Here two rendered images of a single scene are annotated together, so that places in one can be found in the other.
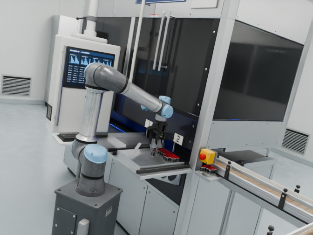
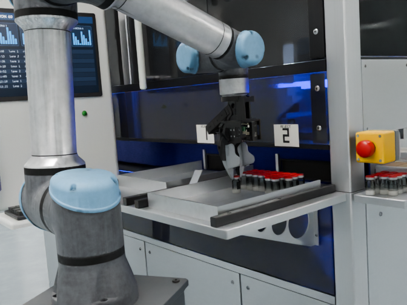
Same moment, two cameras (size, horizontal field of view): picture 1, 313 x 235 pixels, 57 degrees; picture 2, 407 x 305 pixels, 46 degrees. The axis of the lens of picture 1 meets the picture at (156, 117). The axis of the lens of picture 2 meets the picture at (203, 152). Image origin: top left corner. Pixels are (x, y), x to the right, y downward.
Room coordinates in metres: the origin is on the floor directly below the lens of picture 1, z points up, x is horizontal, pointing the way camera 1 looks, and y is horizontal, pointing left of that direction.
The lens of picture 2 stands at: (0.56, 0.06, 1.14)
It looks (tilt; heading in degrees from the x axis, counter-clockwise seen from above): 6 degrees down; 0
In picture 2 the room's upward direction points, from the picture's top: 4 degrees counter-clockwise
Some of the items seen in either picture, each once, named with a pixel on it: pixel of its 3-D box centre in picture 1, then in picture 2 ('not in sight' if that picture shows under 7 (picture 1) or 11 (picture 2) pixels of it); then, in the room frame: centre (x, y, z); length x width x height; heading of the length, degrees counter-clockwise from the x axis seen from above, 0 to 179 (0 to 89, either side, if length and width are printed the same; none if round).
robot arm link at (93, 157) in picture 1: (94, 159); (85, 209); (1.39, 0.27, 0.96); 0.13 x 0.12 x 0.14; 38
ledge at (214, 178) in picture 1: (209, 175); (393, 195); (1.70, -0.39, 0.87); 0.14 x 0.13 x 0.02; 129
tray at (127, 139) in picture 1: (136, 140); (186, 175); (2.06, 0.12, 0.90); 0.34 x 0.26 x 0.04; 129
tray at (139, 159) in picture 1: (150, 158); (234, 193); (1.73, -0.01, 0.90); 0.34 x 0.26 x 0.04; 129
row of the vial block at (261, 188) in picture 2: (164, 156); (265, 183); (1.80, -0.10, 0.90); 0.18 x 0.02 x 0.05; 39
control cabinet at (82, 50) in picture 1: (83, 84); (41, 94); (2.37, 0.64, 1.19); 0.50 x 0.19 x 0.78; 128
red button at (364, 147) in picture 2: (202, 156); (366, 148); (1.65, -0.31, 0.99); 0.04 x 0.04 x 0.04; 39
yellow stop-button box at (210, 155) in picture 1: (207, 156); (377, 146); (1.68, -0.35, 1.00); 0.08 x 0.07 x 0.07; 129
